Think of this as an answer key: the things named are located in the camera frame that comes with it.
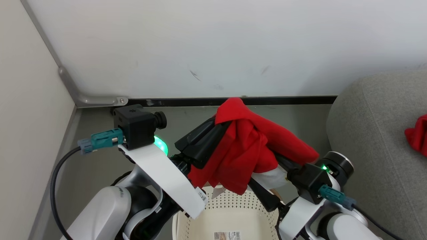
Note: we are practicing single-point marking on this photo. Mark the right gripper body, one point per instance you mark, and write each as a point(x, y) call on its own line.
point(340, 166)

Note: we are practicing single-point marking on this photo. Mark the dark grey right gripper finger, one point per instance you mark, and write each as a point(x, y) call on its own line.
point(267, 196)
point(288, 165)

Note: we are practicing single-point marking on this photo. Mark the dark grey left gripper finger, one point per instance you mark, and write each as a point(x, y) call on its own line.
point(206, 146)
point(196, 133)

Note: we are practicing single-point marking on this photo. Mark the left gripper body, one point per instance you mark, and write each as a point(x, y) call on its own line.
point(180, 163)

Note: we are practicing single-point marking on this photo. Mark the red jersey with white trim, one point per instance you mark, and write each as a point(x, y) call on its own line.
point(243, 146)

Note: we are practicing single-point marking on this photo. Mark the red shorts with white stripe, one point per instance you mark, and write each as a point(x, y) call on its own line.
point(418, 136)

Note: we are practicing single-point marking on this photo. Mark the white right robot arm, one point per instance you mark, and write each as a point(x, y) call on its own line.
point(347, 230)

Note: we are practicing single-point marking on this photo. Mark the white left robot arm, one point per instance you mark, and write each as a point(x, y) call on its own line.
point(100, 213)

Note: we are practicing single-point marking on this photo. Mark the cream perforated laundry basket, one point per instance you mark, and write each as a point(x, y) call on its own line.
point(230, 216)

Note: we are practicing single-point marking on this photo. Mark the grey fabric sofa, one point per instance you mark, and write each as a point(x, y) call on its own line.
point(367, 133)

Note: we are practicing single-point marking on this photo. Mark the black baseboard strip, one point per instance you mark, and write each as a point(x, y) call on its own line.
point(283, 100)

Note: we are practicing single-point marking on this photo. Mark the white door with caster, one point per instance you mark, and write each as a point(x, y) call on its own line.
point(96, 100)

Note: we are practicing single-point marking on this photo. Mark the white left camera bracket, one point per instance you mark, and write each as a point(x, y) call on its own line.
point(166, 176)

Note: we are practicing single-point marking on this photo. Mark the white camera bracket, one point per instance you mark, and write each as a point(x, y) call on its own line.
point(166, 176)
point(300, 216)

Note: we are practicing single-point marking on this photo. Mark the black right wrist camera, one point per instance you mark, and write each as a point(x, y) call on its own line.
point(308, 183)

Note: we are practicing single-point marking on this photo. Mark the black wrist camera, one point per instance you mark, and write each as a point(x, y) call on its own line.
point(133, 126)
point(308, 183)

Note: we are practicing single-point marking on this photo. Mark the teal right camera connector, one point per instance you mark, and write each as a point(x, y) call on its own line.
point(333, 196)

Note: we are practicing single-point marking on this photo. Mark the teal camera connector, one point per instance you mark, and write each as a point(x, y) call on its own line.
point(333, 196)
point(103, 140)

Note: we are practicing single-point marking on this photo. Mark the white right camera bracket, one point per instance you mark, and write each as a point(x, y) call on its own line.
point(300, 216)

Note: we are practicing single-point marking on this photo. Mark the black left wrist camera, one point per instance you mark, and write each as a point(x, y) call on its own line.
point(133, 126)

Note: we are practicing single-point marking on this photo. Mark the teal left camera connector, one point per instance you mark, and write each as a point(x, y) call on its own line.
point(103, 140)

